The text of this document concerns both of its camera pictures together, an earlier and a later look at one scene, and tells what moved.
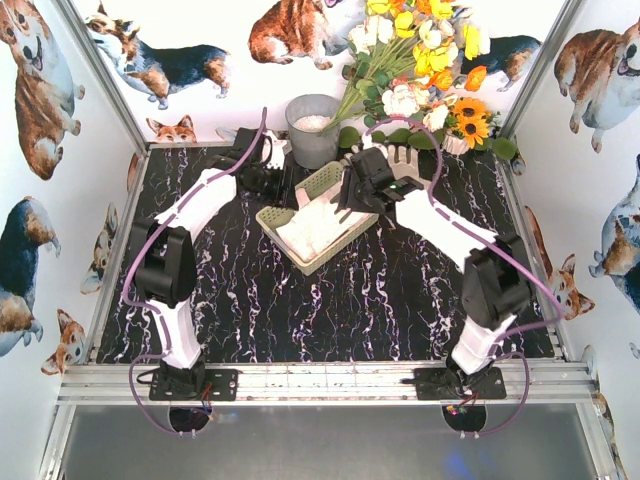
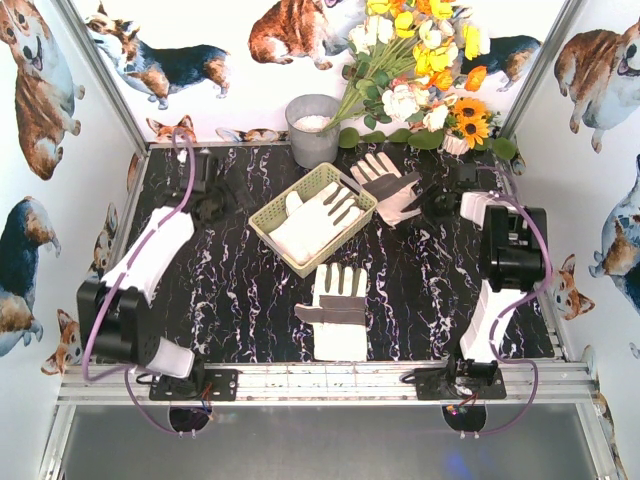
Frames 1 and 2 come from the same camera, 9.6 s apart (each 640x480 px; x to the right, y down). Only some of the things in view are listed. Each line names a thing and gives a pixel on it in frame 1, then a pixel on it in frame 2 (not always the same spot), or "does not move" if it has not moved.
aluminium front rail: [328, 383] does not move
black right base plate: [437, 384] does not move
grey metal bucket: [307, 116] does not move
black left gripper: [282, 185] → [232, 179]
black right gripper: [347, 188] → [435, 201]
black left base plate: [217, 385] does not move
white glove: [403, 168] → [338, 313]
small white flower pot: [453, 144] does not move
